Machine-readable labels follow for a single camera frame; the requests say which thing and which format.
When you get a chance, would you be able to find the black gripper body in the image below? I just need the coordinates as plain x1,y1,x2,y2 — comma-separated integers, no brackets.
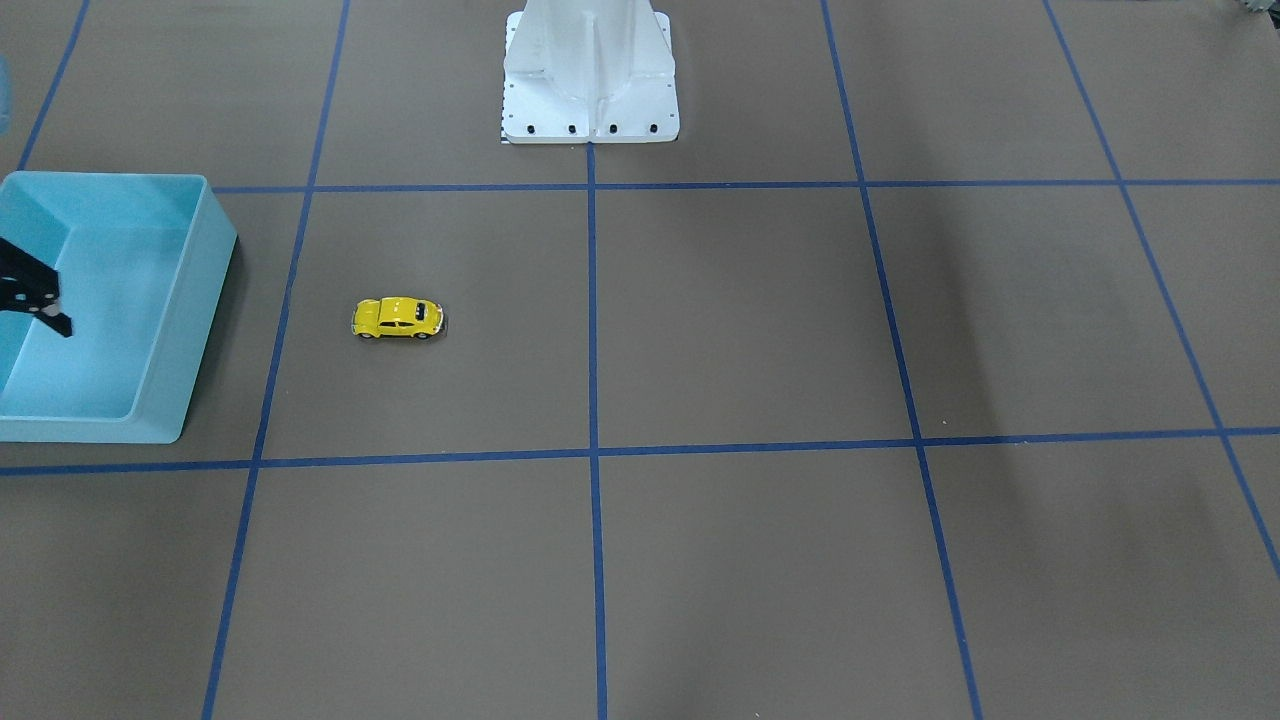
1,237,61,315

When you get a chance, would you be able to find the yellow beetle toy car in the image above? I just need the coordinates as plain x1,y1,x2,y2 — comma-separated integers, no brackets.
351,296,448,340

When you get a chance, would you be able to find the light blue plastic bin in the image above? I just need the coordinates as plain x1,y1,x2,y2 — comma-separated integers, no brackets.
1,170,237,445

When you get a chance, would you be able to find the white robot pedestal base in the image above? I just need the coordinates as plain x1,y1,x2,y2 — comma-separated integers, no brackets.
500,1,681,145

